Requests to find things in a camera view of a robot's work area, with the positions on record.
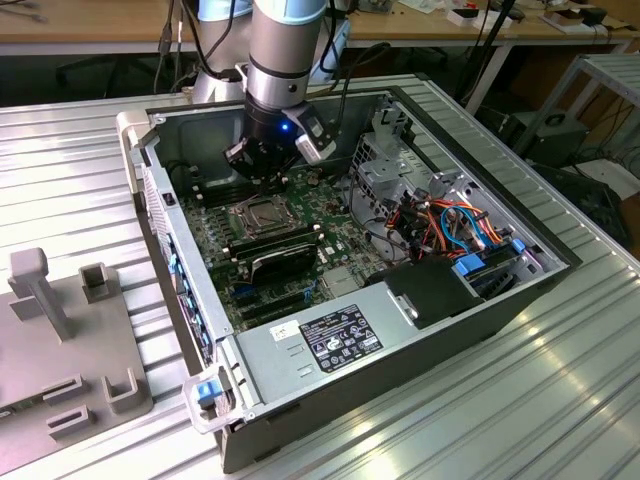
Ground blue case latch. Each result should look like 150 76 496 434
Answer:
196 380 222 407

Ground thin wire locking lever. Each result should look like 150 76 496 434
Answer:
229 192 274 210

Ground black graphics card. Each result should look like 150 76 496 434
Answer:
247 240 318 287

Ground metal slat shelf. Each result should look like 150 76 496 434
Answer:
552 52 640 166

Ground grey plastic parts rack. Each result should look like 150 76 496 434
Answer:
0 247 155 442

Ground black plastic shroud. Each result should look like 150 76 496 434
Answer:
383 260 485 331

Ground brown cardboard box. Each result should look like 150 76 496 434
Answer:
541 4 610 32

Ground metal drive cage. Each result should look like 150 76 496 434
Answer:
348 130 437 242

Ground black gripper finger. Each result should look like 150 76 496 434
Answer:
272 157 296 195
223 141 271 196

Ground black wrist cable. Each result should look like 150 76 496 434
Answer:
327 40 394 136

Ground silver chipset heatsink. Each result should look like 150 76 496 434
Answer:
322 272 360 297

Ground black hanging cable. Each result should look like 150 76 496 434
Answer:
157 0 185 96

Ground CPU socket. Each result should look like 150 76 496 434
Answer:
228 193 299 242

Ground grey power supply unit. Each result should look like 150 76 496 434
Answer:
234 285 421 409

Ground green motherboard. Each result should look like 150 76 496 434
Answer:
175 167 384 335

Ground white box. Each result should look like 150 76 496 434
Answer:
446 5 512 29

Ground square silver CPU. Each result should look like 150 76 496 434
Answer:
252 199 287 232

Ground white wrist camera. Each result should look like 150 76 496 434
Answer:
293 103 338 165

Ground black equipment box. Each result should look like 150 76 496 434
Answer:
499 110 592 169

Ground metal socket cover frame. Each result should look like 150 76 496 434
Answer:
238 195 297 241

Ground blue disk carrier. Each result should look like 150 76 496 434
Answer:
451 248 522 301

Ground black expansion slot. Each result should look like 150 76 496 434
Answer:
242 298 310 326
237 288 307 314

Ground blue data wire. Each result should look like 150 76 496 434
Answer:
438 203 487 252

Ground red yellow power wires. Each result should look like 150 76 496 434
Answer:
388 202 426 260

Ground orange data wire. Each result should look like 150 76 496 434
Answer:
428 198 502 247

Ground grey open PC case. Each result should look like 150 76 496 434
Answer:
115 85 584 474

